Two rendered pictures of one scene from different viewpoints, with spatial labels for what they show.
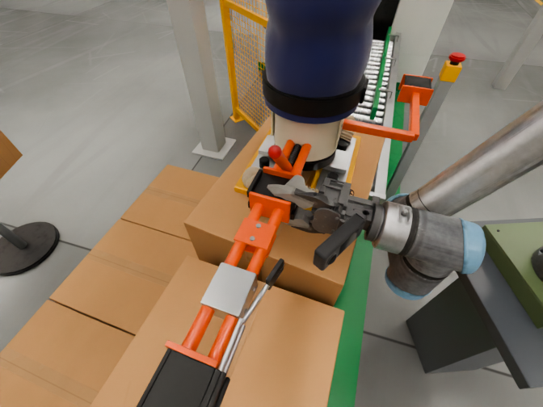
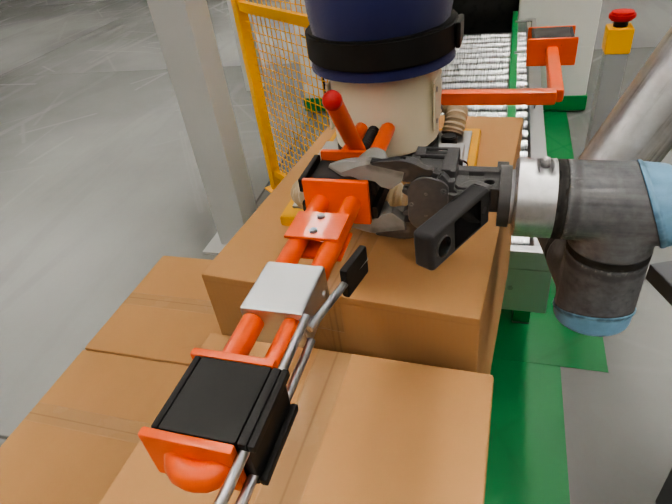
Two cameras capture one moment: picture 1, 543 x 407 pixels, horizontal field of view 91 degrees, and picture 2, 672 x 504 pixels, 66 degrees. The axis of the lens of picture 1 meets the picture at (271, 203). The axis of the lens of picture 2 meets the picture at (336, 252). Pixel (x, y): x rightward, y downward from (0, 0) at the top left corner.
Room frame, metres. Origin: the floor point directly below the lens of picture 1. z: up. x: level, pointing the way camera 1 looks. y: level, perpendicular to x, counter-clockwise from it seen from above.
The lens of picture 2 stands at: (-0.21, 0.00, 1.47)
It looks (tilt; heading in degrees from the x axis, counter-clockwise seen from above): 37 degrees down; 2
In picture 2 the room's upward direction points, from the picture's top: 8 degrees counter-clockwise
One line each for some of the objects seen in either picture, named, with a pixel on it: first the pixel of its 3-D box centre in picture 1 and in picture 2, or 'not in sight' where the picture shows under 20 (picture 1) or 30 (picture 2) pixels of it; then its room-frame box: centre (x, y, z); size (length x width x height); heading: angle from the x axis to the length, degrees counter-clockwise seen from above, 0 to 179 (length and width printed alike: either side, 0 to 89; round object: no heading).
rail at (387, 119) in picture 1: (388, 97); (533, 110); (1.94, -0.89, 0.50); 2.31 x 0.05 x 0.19; 161
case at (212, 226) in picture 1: (296, 211); (394, 271); (0.58, -0.09, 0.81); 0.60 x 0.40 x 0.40; 156
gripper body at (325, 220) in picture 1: (344, 211); (457, 190); (0.32, -0.14, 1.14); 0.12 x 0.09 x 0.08; 71
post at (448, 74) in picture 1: (411, 148); (589, 178); (1.32, -0.86, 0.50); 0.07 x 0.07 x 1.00; 71
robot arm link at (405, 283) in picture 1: (414, 266); (595, 277); (0.27, -0.30, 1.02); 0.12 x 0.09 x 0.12; 172
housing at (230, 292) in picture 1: (230, 293); (287, 303); (0.16, 0.06, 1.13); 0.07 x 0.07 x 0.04; 70
